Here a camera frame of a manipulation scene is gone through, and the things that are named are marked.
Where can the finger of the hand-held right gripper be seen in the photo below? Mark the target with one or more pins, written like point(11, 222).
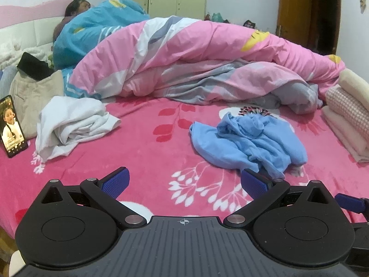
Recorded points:
point(351, 203)

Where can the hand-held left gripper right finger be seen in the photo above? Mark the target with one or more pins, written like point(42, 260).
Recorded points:
point(255, 183)

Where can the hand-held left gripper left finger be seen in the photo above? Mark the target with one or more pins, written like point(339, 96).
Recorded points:
point(115, 181)

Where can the blue t-shirt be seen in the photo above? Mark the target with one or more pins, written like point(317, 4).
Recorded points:
point(248, 138)

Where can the pale pink folded cloth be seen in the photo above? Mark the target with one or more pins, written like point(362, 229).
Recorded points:
point(343, 138)

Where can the white garment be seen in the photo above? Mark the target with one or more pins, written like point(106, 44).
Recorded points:
point(72, 121)

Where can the pink checked folded cloth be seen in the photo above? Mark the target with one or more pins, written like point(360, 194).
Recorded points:
point(348, 109)

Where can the beige garment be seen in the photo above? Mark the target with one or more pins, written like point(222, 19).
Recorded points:
point(34, 104)

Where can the cream folded towel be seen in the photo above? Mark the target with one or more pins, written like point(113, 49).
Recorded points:
point(356, 88)

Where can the smartphone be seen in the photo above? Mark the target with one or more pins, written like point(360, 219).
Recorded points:
point(13, 127)

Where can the black cloth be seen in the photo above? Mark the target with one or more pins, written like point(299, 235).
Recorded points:
point(33, 66)

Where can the light blue denim garment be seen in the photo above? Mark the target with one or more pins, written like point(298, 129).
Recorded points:
point(6, 80)

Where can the pink patterned quilt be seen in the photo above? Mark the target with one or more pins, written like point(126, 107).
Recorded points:
point(187, 46)

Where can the teal patterned quilt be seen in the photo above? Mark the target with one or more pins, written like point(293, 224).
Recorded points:
point(95, 26)

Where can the white fluffy blanket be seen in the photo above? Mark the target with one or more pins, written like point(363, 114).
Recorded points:
point(14, 53)

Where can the wooden door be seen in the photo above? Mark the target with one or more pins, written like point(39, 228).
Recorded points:
point(294, 11)

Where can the pink and white headboard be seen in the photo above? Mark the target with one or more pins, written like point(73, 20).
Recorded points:
point(31, 26)

